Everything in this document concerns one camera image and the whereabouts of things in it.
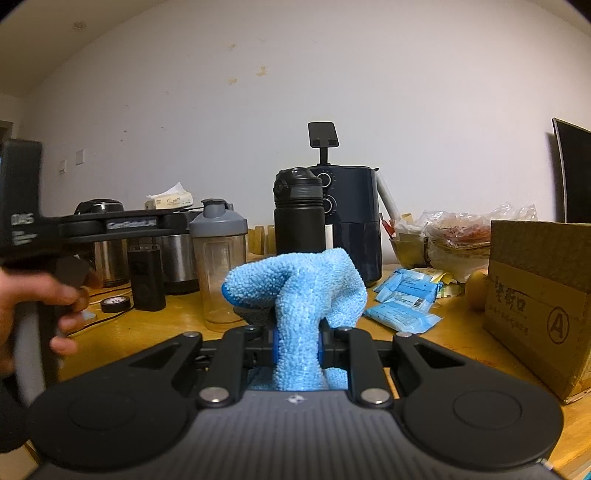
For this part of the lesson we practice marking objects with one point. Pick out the clear plastic cup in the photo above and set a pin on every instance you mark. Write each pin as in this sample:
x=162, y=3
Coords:
x=408, y=249

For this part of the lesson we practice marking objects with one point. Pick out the blue wipes packet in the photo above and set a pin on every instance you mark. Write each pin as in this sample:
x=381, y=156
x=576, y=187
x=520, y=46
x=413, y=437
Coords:
x=401, y=317
x=406, y=295
x=415, y=277

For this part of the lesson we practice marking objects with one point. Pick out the yellow paper packet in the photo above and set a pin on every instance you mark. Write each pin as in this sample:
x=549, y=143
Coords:
x=445, y=281

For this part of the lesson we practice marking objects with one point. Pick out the black electric kettle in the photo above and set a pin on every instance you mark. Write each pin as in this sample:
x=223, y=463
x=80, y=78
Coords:
x=108, y=258

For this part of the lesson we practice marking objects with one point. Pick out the cardboard box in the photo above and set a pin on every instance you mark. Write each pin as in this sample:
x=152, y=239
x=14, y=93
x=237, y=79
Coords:
x=531, y=304

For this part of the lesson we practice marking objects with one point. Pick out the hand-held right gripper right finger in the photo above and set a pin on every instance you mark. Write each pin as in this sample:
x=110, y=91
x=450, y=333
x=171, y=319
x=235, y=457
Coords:
x=355, y=355

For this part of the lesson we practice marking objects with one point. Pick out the white tube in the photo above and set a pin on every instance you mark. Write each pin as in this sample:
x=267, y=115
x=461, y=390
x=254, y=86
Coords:
x=387, y=198

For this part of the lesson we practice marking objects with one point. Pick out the booklet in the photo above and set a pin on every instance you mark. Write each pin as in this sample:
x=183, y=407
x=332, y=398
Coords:
x=87, y=316

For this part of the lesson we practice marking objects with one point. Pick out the wall television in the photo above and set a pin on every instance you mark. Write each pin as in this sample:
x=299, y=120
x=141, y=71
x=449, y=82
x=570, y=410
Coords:
x=575, y=175

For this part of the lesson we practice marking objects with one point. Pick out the silver rice cooker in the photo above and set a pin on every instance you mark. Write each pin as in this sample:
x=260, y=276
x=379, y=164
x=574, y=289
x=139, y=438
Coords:
x=180, y=263

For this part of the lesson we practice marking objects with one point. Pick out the black tape roll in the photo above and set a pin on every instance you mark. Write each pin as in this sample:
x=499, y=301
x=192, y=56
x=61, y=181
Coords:
x=117, y=304

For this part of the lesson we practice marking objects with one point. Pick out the blue microfiber cloth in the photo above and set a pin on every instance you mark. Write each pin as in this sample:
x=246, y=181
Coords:
x=300, y=295

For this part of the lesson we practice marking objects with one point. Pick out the black phone stand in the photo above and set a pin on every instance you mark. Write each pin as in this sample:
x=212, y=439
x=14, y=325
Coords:
x=323, y=136

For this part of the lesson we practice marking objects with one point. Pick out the black water bottle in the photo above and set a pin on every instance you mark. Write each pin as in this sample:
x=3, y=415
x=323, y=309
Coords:
x=300, y=221

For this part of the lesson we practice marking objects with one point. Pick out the tissue pack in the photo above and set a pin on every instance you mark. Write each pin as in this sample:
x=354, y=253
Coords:
x=173, y=198

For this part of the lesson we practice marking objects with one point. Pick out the person's left hand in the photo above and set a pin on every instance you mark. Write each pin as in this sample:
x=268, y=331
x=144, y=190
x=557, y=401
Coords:
x=27, y=295

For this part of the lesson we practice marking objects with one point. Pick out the plastic bag of food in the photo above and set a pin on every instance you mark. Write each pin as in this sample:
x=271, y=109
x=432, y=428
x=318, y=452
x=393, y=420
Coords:
x=466, y=240

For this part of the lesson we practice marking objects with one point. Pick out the dark blue air fryer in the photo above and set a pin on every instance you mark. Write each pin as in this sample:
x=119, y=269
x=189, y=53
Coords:
x=355, y=230

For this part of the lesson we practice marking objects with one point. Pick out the grey bottle lid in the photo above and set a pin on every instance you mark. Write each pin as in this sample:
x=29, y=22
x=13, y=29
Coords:
x=221, y=277

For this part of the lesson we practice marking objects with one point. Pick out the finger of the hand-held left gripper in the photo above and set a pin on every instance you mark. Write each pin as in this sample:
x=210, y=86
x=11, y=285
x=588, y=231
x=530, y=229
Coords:
x=173, y=224

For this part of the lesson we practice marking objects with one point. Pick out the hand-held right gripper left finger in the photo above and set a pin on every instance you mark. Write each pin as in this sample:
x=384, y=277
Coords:
x=238, y=355

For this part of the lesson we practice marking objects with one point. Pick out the wooden chair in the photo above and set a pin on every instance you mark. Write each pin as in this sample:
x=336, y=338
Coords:
x=261, y=240

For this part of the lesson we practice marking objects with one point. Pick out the person's left forearm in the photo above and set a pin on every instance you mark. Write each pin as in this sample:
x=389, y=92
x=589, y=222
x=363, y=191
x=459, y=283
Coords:
x=11, y=410

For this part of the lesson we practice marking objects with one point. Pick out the black power adapter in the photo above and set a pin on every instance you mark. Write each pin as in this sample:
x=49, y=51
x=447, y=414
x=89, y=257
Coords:
x=145, y=281

